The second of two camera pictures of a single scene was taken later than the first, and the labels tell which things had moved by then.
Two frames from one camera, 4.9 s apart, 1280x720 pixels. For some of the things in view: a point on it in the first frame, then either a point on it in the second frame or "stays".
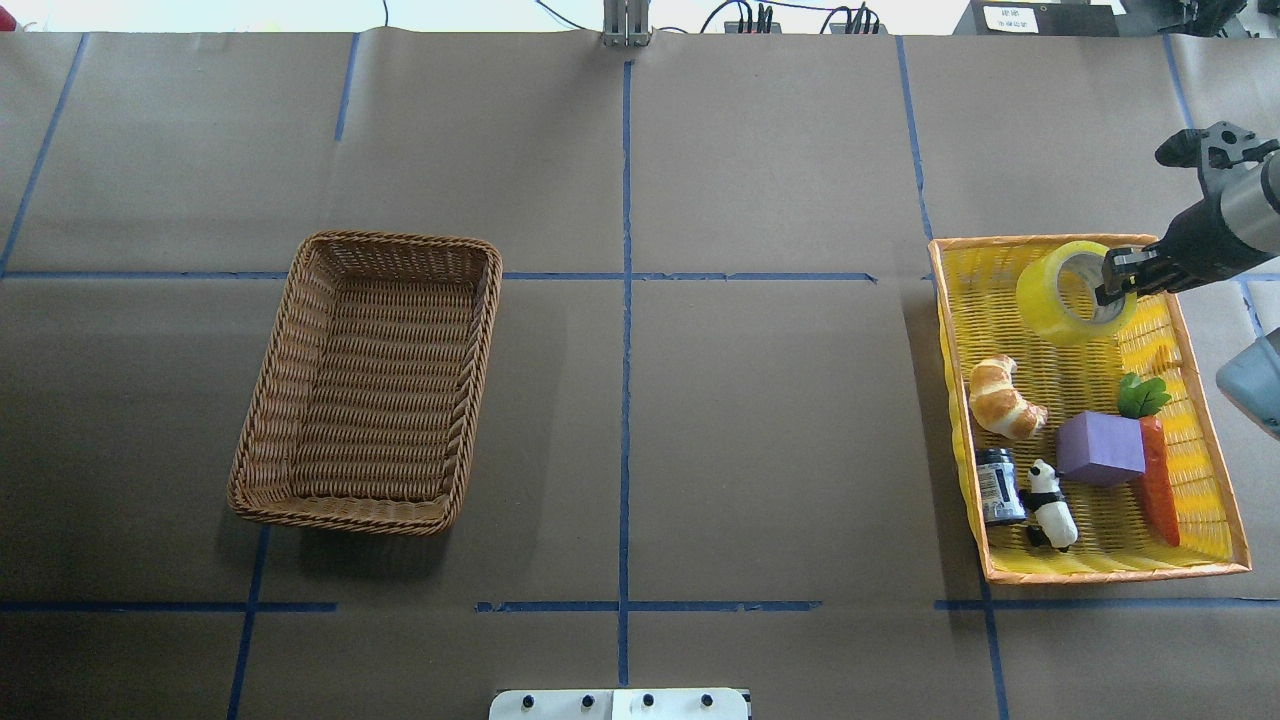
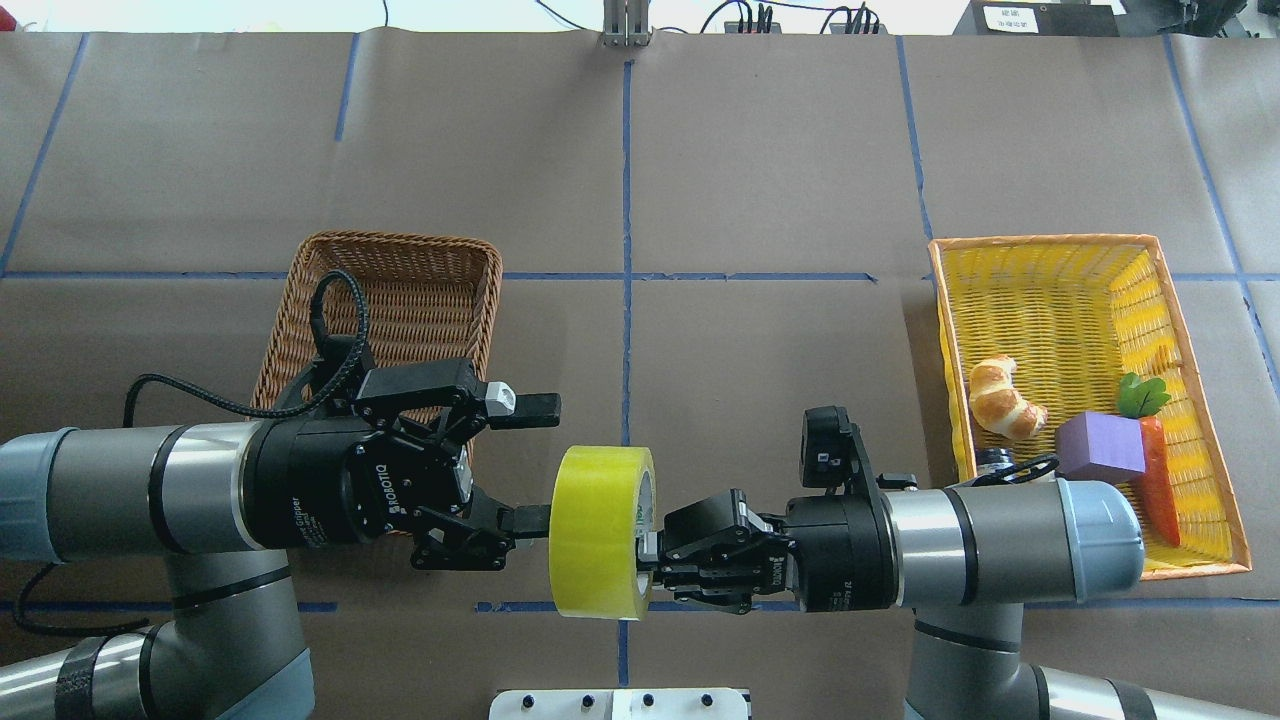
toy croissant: (995, 403) stays
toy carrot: (1139, 399) stays
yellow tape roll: (1039, 300) → (603, 531)
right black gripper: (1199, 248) → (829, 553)
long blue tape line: (626, 208) stays
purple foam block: (1100, 450) stays
